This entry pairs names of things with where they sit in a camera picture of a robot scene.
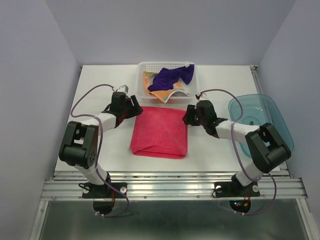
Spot pink microfiber towel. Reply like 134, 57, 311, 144
130, 106, 188, 159

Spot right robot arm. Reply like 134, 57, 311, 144
182, 100, 292, 195

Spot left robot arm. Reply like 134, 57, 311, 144
58, 90, 143, 197

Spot orange and blue patterned towel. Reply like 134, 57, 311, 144
142, 71, 191, 104

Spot white perforated plastic basket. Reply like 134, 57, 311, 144
136, 61, 200, 104

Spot purple towel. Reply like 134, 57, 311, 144
148, 64, 195, 92

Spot teal translucent plastic tray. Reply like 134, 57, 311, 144
228, 94, 295, 151

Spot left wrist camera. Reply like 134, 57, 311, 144
116, 85, 129, 95

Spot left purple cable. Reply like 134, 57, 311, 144
70, 83, 130, 218

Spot purple cable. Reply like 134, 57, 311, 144
70, 83, 130, 218
197, 88, 278, 216

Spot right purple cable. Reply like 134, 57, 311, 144
197, 88, 278, 216

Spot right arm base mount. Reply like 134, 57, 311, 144
211, 181, 261, 215

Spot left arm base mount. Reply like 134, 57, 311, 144
78, 182, 125, 216

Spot aluminium table edge rail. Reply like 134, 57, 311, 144
40, 170, 308, 202

